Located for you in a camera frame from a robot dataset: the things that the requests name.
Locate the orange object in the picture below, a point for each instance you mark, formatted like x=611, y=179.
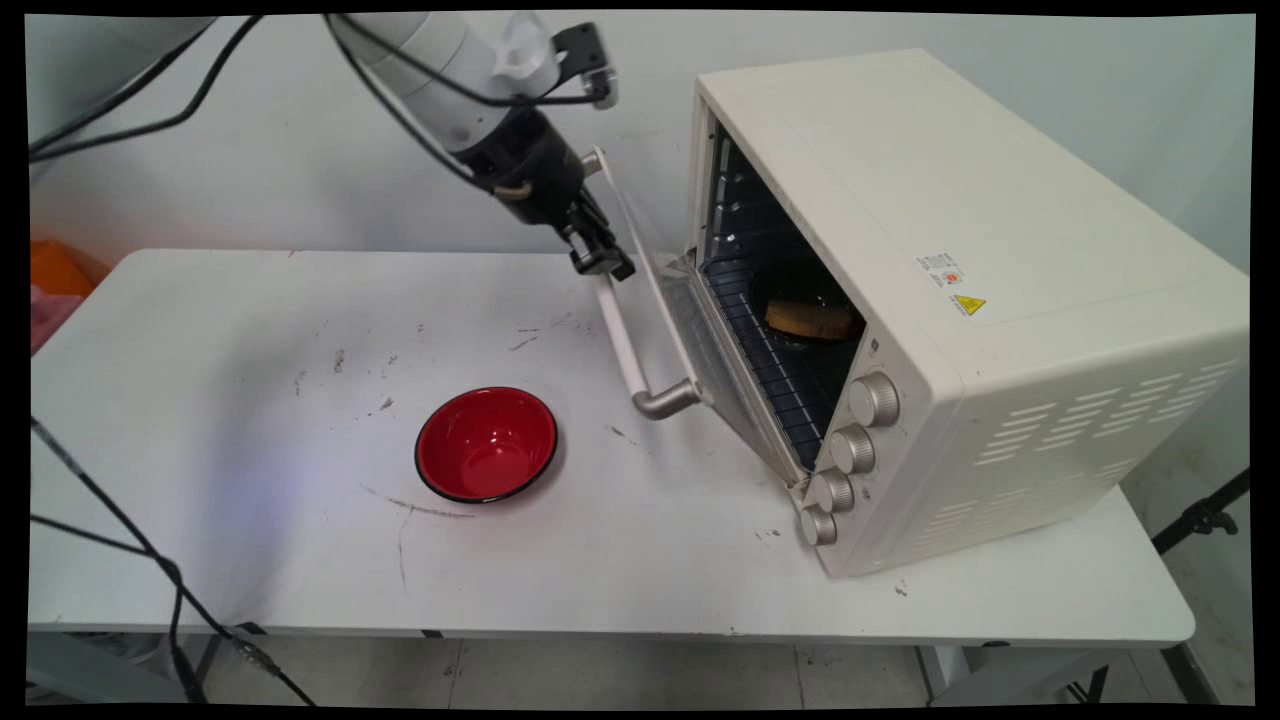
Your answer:
x=58, y=268

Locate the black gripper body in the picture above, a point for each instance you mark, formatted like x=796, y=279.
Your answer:
x=535, y=170

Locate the warning label sticker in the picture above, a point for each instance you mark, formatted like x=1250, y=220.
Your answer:
x=950, y=280

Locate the cream toaster oven body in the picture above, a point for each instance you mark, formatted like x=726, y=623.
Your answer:
x=1000, y=300

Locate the red bowl with black rim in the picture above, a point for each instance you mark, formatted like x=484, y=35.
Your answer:
x=487, y=445

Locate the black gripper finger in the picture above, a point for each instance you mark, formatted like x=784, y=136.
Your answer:
x=582, y=256
x=608, y=245

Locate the silver oven knob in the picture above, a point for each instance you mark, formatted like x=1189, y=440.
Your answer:
x=832, y=491
x=852, y=449
x=818, y=526
x=875, y=399

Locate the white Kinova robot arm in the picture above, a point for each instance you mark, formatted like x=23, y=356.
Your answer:
x=440, y=60

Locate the pink object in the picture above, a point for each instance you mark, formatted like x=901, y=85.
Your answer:
x=50, y=315

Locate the brown bread loaf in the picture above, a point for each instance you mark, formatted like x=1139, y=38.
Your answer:
x=812, y=320

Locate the black tripod leg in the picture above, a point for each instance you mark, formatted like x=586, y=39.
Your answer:
x=1205, y=515

